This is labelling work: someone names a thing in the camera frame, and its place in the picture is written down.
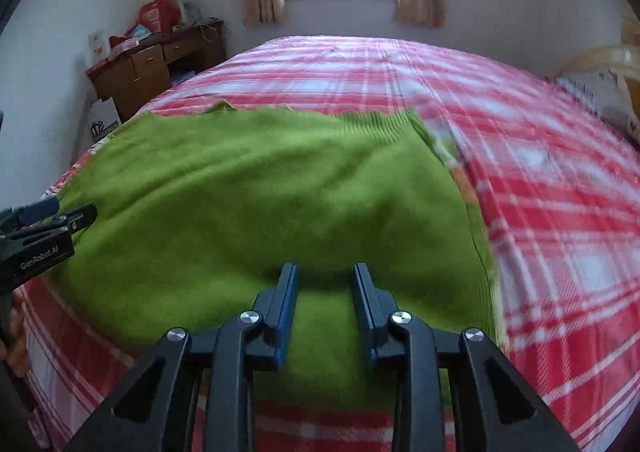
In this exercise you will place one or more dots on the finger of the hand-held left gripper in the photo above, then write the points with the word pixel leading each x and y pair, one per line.
pixel 42 209
pixel 77 218

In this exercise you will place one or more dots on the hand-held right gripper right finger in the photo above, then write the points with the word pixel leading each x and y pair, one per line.
pixel 362 312

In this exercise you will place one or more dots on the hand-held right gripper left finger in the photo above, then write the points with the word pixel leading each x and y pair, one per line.
pixel 287 312

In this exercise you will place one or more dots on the green striped knit sweater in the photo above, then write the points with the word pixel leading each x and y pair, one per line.
pixel 260 202

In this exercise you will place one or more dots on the person's left hand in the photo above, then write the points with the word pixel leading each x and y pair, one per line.
pixel 17 347

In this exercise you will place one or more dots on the white cardboard box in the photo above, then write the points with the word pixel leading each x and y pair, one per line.
pixel 104 124

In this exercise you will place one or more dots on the brown wooden desk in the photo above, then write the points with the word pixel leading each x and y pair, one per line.
pixel 150 71

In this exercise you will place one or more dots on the bed with red plaid sheet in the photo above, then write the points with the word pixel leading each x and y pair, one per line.
pixel 550 242

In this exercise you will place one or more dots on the red bag on desk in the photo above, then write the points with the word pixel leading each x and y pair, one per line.
pixel 157 14

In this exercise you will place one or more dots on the floral striped pillow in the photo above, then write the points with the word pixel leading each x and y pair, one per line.
pixel 600 96

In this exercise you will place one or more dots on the cream wooden headboard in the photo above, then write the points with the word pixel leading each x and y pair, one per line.
pixel 600 56

